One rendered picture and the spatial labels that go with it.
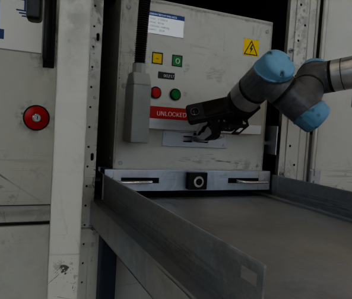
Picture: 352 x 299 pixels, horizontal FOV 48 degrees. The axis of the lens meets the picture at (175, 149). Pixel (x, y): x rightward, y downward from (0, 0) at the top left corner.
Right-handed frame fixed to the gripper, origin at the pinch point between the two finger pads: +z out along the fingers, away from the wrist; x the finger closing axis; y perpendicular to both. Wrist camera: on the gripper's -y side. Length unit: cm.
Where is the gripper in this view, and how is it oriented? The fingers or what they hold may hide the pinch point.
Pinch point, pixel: (197, 136)
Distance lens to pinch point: 110.6
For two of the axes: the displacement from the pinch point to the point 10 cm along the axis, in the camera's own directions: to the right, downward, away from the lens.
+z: -3.9, 4.2, 8.2
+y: 9.1, 0.3, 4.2
